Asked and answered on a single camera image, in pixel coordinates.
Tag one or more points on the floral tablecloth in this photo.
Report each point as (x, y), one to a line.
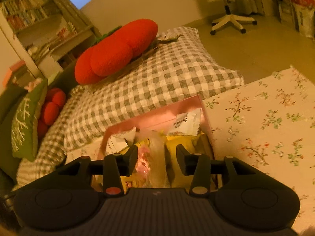
(269, 124)

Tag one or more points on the white printed sack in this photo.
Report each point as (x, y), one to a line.
(305, 18)

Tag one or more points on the grey checked blanket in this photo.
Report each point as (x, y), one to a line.
(176, 71)

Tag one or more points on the white red snack wrapper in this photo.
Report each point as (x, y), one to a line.
(186, 124)

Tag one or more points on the pink silver storage box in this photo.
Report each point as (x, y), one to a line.
(161, 120)

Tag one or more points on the dark green sofa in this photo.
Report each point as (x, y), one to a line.
(16, 172)

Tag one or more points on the green snowflake pillow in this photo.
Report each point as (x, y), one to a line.
(24, 138)

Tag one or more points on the white bookshelf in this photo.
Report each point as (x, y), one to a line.
(47, 35)

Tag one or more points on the pink white snack packet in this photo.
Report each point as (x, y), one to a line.
(142, 165)

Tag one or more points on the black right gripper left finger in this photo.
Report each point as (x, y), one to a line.
(74, 193)

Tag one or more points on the gold foil snack packet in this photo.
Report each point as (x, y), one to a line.
(130, 178)

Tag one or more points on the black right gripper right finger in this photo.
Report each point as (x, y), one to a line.
(243, 196)

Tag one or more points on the white triangular snack packet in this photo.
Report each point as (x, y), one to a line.
(120, 141)

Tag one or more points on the small red tomato cushion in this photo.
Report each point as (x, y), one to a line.
(53, 105)

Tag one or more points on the white wafer snack packet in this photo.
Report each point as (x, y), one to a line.
(157, 176)

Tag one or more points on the large red tomato cushion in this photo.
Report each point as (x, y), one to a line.
(115, 51)

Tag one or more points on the large yellow snack packet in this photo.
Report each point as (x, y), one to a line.
(183, 161)

